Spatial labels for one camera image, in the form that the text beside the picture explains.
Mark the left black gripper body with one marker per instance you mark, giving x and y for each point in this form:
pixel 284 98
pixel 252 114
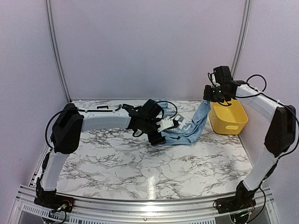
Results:
pixel 153 139

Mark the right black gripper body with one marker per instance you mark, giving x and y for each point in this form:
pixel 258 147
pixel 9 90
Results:
pixel 215 95

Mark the light blue printed t-shirt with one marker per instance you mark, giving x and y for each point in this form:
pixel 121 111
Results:
pixel 188 132

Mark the black brooch box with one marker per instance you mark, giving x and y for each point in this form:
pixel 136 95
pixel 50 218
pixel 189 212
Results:
pixel 103 107

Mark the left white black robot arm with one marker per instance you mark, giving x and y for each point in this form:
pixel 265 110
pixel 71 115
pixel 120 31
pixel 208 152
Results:
pixel 69 123

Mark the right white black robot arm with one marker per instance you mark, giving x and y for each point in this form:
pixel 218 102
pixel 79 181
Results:
pixel 281 133

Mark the yellow plastic basket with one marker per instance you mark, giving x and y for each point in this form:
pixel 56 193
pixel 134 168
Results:
pixel 229 120

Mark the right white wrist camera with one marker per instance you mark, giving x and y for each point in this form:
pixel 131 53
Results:
pixel 212 79

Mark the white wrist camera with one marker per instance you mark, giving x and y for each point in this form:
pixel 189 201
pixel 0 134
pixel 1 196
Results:
pixel 212 79
pixel 167 123

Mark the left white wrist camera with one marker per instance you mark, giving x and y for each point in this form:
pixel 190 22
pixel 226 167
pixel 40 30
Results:
pixel 167 123

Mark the right aluminium wall post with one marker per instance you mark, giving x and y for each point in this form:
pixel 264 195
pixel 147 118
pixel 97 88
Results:
pixel 242 36

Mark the aluminium wall post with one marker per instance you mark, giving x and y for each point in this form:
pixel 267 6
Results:
pixel 242 36
pixel 55 49

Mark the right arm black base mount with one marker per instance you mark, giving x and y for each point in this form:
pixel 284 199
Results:
pixel 232 204

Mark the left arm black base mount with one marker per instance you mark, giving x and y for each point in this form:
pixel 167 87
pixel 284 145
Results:
pixel 59 203

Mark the aluminium front frame rail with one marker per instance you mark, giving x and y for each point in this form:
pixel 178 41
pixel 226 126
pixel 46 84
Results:
pixel 104 211

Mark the left aluminium wall post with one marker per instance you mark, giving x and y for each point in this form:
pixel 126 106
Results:
pixel 55 49

